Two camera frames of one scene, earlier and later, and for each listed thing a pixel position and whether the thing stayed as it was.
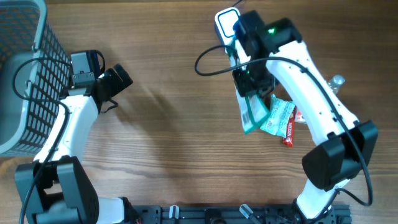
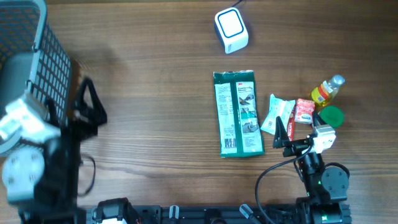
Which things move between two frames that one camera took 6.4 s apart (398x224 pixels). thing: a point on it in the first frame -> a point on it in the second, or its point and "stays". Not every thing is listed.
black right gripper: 244,88 -> 282,140
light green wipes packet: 278,119 stays
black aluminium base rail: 337,214 stays
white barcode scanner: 224,22 stays
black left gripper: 117,84 -> 97,115
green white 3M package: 253,109 -> 240,127
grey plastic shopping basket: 35,65 stays
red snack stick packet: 288,140 stays
